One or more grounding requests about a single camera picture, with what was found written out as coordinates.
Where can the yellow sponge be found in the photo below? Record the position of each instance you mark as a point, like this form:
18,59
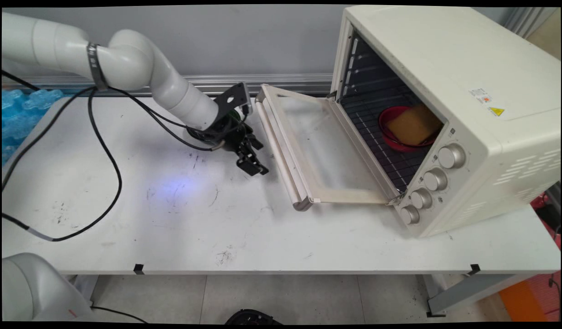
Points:
413,125

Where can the black round object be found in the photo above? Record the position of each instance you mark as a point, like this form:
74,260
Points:
251,317

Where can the yellow warning sticker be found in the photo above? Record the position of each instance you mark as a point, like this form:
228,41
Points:
496,111

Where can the grey ribbed panel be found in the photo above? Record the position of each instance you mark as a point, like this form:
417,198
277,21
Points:
523,20

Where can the aluminium rail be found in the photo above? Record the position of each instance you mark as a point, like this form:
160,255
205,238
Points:
271,82

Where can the white label sticker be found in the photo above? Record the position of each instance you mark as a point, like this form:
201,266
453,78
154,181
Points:
480,96

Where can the red object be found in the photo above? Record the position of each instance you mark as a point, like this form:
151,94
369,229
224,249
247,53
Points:
543,203

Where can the grey table leg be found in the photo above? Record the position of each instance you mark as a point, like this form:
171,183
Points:
473,290

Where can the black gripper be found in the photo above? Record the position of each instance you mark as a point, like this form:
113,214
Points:
226,133

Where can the cream toaster oven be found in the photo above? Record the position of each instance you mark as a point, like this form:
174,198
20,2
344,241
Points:
468,91

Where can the black tape piece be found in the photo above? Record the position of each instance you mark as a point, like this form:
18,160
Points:
138,269
474,269

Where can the cream glass oven door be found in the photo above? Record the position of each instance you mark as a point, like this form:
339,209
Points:
326,164

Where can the dark green bowl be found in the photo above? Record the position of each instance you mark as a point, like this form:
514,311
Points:
235,116

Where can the largest silver oven knob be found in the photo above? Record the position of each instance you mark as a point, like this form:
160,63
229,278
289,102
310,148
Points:
451,156

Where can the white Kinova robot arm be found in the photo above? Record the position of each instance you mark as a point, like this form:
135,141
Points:
180,96

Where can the red bowl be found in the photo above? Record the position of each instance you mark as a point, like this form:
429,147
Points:
390,137

